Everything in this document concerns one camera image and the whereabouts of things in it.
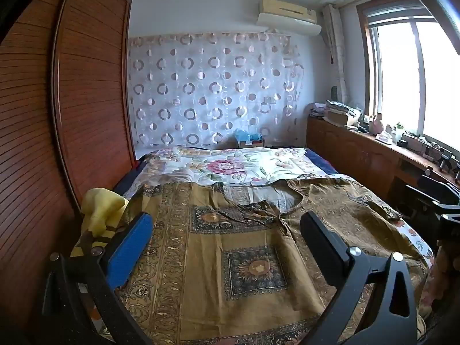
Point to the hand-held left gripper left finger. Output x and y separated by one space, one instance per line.
130 248

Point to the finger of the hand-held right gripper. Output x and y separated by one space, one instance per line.
422 201

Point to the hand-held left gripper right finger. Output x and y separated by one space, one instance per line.
323 244

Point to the brown patterned shirt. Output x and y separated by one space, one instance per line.
201 258

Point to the orange fruit print bedsheet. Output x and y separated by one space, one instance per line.
418 244

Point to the yellow plush toy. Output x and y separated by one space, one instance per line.
100 208

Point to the long wooden cabinet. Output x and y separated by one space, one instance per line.
352 151

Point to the pink vase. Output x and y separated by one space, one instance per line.
376 125

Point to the floral quilt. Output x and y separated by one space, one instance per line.
230 167

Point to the small cardboard box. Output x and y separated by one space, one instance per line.
253 143

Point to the window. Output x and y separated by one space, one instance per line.
406 79

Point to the pile of papers and books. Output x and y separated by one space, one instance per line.
337 111

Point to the wooden slatted wardrobe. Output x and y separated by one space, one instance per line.
43 115

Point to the white patterned window curtain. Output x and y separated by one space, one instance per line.
336 50

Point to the sheer circle pattern curtain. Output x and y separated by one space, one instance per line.
215 86

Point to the wall air conditioner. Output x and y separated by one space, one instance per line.
287 16

